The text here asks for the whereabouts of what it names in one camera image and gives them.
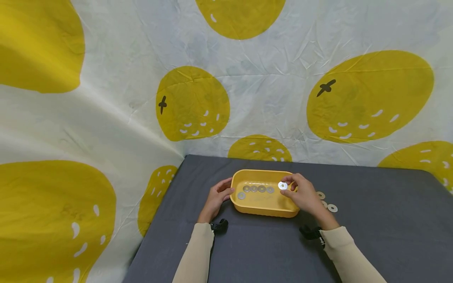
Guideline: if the person's left hand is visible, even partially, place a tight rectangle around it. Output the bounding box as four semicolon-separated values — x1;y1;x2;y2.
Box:
197;177;235;224

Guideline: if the person's right hand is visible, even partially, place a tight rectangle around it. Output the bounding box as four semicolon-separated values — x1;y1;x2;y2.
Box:
281;173;341;231

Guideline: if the yellow plastic tray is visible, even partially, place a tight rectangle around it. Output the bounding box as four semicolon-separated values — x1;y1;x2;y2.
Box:
230;169;301;218

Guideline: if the person's right forearm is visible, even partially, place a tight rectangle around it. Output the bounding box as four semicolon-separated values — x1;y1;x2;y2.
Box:
320;226;389;283

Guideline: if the person's left forearm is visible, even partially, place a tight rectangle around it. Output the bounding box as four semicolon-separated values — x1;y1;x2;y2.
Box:
172;222;215;283

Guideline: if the black wrist band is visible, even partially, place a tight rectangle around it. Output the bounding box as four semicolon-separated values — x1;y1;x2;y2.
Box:
210;219;229;235
298;224;326;248

